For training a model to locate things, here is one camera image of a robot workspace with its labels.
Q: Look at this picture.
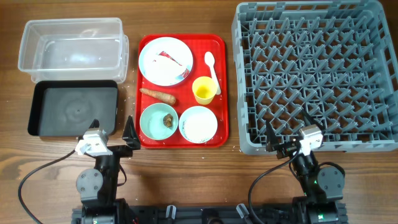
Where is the brown carrot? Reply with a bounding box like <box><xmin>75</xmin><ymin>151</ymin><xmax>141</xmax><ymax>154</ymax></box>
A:
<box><xmin>139</xmin><ymin>88</ymin><xmax>177</xmax><ymax>106</ymax></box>

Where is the clear plastic bin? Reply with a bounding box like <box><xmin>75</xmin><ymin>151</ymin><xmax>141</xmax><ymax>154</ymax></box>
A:
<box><xmin>17</xmin><ymin>17</ymin><xmax>129</xmax><ymax>83</ymax></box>

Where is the white rice pile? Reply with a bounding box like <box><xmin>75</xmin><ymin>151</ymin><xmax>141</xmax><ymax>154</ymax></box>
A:
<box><xmin>183</xmin><ymin>113</ymin><xmax>217</xmax><ymax>143</ymax></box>

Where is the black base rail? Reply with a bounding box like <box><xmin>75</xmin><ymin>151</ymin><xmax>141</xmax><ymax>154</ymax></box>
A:
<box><xmin>71</xmin><ymin>203</ymin><xmax>348</xmax><ymax>224</ymax></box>

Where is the white plastic spoon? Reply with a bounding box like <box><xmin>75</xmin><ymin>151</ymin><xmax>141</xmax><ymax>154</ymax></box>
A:
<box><xmin>204</xmin><ymin>52</ymin><xmax>221</xmax><ymax>95</ymax></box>

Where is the grey dishwasher rack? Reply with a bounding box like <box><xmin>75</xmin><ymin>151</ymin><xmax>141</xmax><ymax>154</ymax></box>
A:
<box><xmin>231</xmin><ymin>1</ymin><xmax>397</xmax><ymax>155</ymax></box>

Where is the red snack wrapper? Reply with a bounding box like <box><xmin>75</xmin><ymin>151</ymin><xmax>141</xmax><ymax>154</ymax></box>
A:
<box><xmin>159</xmin><ymin>51</ymin><xmax>190</xmax><ymax>78</ymax></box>

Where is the light blue plate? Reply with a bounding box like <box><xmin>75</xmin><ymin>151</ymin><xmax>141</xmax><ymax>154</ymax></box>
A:
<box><xmin>139</xmin><ymin>37</ymin><xmax>193</xmax><ymax>86</ymax></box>

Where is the white napkin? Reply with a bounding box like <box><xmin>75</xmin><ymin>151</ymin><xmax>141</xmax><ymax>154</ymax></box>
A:
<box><xmin>149</xmin><ymin>55</ymin><xmax>186</xmax><ymax>82</ymax></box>

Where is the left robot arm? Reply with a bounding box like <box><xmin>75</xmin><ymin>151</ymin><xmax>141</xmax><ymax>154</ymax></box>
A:
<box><xmin>72</xmin><ymin>116</ymin><xmax>141</xmax><ymax>224</ymax></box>

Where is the light blue rice bowl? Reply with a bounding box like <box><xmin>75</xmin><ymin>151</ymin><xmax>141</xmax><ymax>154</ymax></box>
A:
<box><xmin>178</xmin><ymin>106</ymin><xmax>218</xmax><ymax>144</ymax></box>

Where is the brown food scrap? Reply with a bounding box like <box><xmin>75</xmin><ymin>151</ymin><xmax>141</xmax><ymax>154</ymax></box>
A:
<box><xmin>163</xmin><ymin>113</ymin><xmax>174</xmax><ymax>128</ymax></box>

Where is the black waste tray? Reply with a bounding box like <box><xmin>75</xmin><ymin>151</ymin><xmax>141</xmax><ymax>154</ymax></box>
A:
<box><xmin>27</xmin><ymin>80</ymin><xmax>119</xmax><ymax>137</ymax></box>

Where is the red serving tray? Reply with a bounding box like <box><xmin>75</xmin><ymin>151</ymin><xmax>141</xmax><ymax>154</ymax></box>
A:
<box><xmin>135</xmin><ymin>34</ymin><xmax>229</xmax><ymax>149</ymax></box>

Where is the yellow plastic cup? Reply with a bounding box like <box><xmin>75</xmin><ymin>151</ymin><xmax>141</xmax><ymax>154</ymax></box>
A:
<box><xmin>192</xmin><ymin>76</ymin><xmax>217</xmax><ymax>105</ymax></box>

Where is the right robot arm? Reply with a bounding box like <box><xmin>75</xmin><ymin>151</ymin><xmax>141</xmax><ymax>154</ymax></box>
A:
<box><xmin>266</xmin><ymin>110</ymin><xmax>348</xmax><ymax>223</ymax></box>

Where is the green bowl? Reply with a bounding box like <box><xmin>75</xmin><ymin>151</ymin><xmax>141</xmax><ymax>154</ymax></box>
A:
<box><xmin>139</xmin><ymin>103</ymin><xmax>178</xmax><ymax>141</ymax></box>

